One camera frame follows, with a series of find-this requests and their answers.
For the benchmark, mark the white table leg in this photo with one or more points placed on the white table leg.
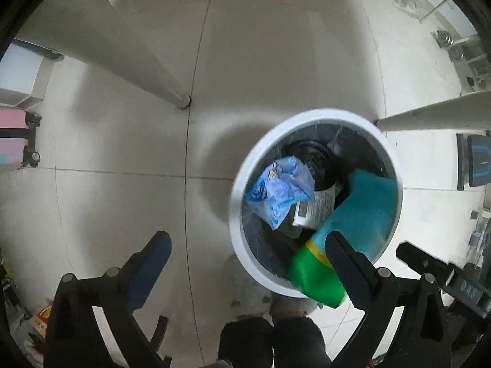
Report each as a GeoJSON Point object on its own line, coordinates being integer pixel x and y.
{"type": "Point", "coordinates": [145, 69]}
{"type": "Point", "coordinates": [433, 117]}

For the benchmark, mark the white cabinet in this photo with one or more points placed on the white cabinet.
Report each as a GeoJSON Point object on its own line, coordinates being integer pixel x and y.
{"type": "Point", "coordinates": [19, 78]}

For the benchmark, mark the chrome dumbbell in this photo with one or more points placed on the chrome dumbbell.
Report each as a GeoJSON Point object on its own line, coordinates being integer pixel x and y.
{"type": "Point", "coordinates": [456, 50]}

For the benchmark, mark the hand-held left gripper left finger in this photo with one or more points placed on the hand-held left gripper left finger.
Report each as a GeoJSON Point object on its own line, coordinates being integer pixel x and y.
{"type": "Point", "coordinates": [149, 272]}

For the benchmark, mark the green teal plastic bottle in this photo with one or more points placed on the green teal plastic bottle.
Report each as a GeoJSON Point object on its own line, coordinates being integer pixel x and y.
{"type": "Point", "coordinates": [364, 214]}

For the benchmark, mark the black round lid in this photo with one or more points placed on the black round lid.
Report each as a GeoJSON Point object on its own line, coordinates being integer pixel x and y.
{"type": "Point", "coordinates": [307, 153]}

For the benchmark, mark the white round trash bin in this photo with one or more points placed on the white round trash bin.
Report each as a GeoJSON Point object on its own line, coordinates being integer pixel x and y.
{"type": "Point", "coordinates": [268, 132]}

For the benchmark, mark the black bin liner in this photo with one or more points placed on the black bin liner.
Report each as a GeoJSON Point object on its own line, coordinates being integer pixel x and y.
{"type": "Point", "coordinates": [264, 245]}

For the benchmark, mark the black blue exercise board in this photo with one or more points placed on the black blue exercise board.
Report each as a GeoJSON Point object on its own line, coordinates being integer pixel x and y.
{"type": "Point", "coordinates": [477, 161]}

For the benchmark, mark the white medicine box colour stripes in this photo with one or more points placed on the white medicine box colour stripes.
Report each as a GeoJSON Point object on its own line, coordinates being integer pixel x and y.
{"type": "Point", "coordinates": [318, 207]}

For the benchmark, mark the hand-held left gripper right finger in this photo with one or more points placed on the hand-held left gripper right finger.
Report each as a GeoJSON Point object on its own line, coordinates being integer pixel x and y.
{"type": "Point", "coordinates": [349, 272]}

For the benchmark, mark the clear plastic bag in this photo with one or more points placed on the clear plastic bag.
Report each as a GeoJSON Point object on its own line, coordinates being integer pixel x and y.
{"type": "Point", "coordinates": [412, 2]}

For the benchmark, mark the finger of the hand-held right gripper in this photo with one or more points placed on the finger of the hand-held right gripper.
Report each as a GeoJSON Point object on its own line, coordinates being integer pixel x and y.
{"type": "Point", "coordinates": [412, 255]}

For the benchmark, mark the pink suitcase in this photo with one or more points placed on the pink suitcase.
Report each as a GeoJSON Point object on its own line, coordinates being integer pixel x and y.
{"type": "Point", "coordinates": [11, 138]}

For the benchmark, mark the person's fluffy slippers and legs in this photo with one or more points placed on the person's fluffy slippers and legs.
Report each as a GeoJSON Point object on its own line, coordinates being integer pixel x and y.
{"type": "Point", "coordinates": [268, 343]}

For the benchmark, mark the blue plastic wrapper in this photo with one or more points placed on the blue plastic wrapper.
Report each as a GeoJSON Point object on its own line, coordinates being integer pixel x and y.
{"type": "Point", "coordinates": [280, 191]}

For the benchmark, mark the red printed plastic bag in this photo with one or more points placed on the red printed plastic bag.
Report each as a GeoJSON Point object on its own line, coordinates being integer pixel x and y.
{"type": "Point", "coordinates": [40, 318]}

